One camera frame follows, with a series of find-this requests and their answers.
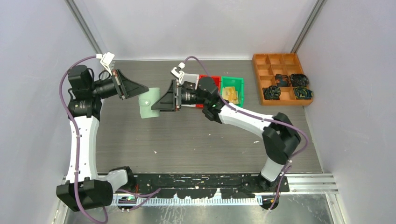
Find rolled dark sock lower right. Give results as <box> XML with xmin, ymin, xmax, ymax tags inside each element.
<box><xmin>293</xmin><ymin>86</ymin><xmax>313</xmax><ymax>100</ymax></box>

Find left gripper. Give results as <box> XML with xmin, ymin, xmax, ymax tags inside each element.
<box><xmin>90</xmin><ymin>69</ymin><xmax>148</xmax><ymax>99</ymax></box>

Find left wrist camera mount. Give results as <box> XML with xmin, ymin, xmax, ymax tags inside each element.
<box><xmin>96</xmin><ymin>52</ymin><xmax>115</xmax><ymax>76</ymax></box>

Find rolled dark sock upper right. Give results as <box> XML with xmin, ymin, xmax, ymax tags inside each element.
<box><xmin>290</xmin><ymin>73</ymin><xmax>310</xmax><ymax>87</ymax></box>

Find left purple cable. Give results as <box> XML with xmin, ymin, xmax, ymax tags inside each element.
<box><xmin>58</xmin><ymin>55</ymin><xmax>162</xmax><ymax>224</ymax></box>

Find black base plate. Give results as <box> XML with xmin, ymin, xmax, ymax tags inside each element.
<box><xmin>113</xmin><ymin>173</ymin><xmax>290</xmax><ymax>199</ymax></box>

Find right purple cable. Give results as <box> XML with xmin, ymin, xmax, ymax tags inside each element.
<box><xmin>182</xmin><ymin>56</ymin><xmax>310</xmax><ymax>211</ymax></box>

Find gold cards in green bin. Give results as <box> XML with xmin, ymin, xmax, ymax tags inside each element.
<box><xmin>221</xmin><ymin>86</ymin><xmax>239</xmax><ymax>105</ymax></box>

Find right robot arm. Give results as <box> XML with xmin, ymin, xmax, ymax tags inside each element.
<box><xmin>151</xmin><ymin>77</ymin><xmax>301</xmax><ymax>192</ymax></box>

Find green plastic bin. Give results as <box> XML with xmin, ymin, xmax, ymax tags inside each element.
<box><xmin>220</xmin><ymin>77</ymin><xmax>244</xmax><ymax>107</ymax></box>

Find rolled dark sock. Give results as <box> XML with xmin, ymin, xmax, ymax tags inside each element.
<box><xmin>293</xmin><ymin>86</ymin><xmax>313</xmax><ymax>100</ymax></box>
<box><xmin>275</xmin><ymin>73</ymin><xmax>291</xmax><ymax>87</ymax></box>
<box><xmin>290</xmin><ymin>73</ymin><xmax>310</xmax><ymax>87</ymax></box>
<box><xmin>262</xmin><ymin>85</ymin><xmax>281</xmax><ymax>100</ymax></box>

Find rolled dark sock lower left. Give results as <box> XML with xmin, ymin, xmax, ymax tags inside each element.
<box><xmin>262</xmin><ymin>85</ymin><xmax>281</xmax><ymax>100</ymax></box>

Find white plastic bin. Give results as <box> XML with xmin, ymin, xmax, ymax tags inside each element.
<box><xmin>182</xmin><ymin>73</ymin><xmax>199</xmax><ymax>90</ymax></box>

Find red plastic bin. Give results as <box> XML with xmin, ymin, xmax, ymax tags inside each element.
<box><xmin>195</xmin><ymin>74</ymin><xmax>221</xmax><ymax>108</ymax></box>

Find rolled dark sock upper left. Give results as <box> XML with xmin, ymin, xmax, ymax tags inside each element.
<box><xmin>275</xmin><ymin>73</ymin><xmax>291</xmax><ymax>87</ymax></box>

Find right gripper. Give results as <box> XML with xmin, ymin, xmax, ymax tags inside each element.
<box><xmin>152</xmin><ymin>80</ymin><xmax>208</xmax><ymax>112</ymax></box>

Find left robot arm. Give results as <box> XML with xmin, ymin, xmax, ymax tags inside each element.
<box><xmin>56</xmin><ymin>65</ymin><xmax>149</xmax><ymax>212</ymax></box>

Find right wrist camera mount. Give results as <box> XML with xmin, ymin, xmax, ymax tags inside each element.
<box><xmin>170</xmin><ymin>62</ymin><xmax>185</xmax><ymax>84</ymax></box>

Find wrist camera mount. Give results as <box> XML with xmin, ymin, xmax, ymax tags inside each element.
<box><xmin>96</xmin><ymin>52</ymin><xmax>115</xmax><ymax>76</ymax></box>
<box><xmin>170</xmin><ymin>62</ymin><xmax>185</xmax><ymax>84</ymax></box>

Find purple cable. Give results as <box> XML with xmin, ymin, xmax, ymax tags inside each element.
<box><xmin>182</xmin><ymin>56</ymin><xmax>310</xmax><ymax>211</ymax></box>
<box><xmin>58</xmin><ymin>55</ymin><xmax>162</xmax><ymax>224</ymax></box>

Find orange wooden compartment tray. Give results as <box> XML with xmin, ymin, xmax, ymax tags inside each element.
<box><xmin>252</xmin><ymin>53</ymin><xmax>313</xmax><ymax>106</ymax></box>

